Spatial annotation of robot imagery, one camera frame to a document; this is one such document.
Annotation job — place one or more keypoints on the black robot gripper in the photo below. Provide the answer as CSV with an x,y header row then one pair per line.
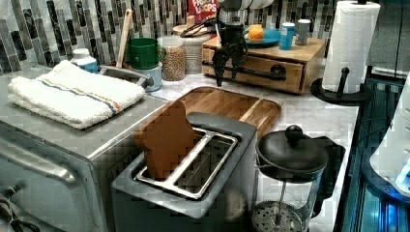
x,y
233,43

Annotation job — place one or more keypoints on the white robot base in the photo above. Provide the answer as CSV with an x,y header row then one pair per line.
x,y
387,168

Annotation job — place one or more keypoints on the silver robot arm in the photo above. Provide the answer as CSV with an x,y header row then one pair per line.
x,y
230,12

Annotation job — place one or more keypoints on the wooden drawer box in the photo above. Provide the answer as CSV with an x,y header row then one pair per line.
x,y
302,64

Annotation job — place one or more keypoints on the orange plush fruit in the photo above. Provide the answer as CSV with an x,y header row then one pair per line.
x,y
255,33

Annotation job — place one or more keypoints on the woven canister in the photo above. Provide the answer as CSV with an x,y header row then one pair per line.
x,y
193,53

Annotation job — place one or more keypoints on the blue round plate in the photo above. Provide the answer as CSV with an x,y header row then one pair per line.
x,y
271,38

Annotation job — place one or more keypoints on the red Froot Loops cereal box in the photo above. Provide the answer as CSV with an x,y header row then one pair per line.
x,y
202,9

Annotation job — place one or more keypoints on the glass jar of grains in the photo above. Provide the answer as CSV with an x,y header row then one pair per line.
x,y
173,58

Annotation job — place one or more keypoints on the round wooden jar lid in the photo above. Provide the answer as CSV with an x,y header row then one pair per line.
x,y
190,29

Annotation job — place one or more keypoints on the blue cylindrical can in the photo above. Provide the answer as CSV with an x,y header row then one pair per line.
x,y
286,35

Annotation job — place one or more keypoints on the wooden cutting board tray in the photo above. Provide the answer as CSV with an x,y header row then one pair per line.
x,y
222,110

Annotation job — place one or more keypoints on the grey cylindrical can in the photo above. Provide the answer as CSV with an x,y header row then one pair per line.
x,y
302,31

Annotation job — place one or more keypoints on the green mug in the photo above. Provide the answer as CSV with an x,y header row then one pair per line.
x,y
144,53

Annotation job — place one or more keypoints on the black paper towel holder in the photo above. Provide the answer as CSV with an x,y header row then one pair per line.
x,y
339,97

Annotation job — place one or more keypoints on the brown toast slice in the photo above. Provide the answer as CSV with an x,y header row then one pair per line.
x,y
165,138

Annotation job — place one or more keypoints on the white paper towel roll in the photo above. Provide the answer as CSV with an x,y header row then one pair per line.
x,y
350,42

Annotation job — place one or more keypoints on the silver two-slot toaster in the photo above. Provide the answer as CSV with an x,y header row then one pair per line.
x,y
210,191

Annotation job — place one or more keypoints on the black french press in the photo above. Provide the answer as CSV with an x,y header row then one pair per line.
x,y
307,169

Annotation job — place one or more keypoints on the white blue bottle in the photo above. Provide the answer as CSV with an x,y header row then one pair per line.
x,y
83,59

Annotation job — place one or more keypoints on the white striped folded towel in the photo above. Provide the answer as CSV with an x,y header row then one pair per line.
x,y
73,96

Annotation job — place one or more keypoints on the silver toaster oven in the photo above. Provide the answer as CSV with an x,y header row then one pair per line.
x,y
57,177

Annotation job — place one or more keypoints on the black drawer handle bar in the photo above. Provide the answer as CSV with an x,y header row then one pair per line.
x,y
277,72

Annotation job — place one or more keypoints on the wooden utensil handle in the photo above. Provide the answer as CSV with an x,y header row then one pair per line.
x,y
124,37

